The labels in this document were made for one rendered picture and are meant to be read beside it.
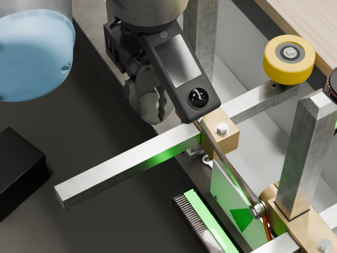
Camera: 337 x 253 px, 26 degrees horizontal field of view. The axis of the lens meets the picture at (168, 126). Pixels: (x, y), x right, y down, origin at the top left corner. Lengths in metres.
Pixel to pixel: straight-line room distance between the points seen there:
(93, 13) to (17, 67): 0.91
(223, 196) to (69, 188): 0.26
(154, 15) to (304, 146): 0.25
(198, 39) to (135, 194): 1.07
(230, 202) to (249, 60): 0.35
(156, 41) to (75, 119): 1.41
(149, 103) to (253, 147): 0.52
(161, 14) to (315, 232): 0.41
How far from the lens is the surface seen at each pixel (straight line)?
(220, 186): 1.19
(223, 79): 1.50
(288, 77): 1.16
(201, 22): 1.02
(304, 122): 0.87
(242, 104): 1.19
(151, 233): 2.00
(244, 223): 1.17
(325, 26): 1.23
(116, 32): 0.88
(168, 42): 0.83
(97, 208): 2.04
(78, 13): 1.52
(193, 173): 1.26
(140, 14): 0.78
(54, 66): 0.62
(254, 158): 1.39
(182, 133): 1.15
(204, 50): 1.07
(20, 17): 0.60
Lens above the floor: 1.77
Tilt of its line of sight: 54 degrees down
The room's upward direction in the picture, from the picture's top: straight up
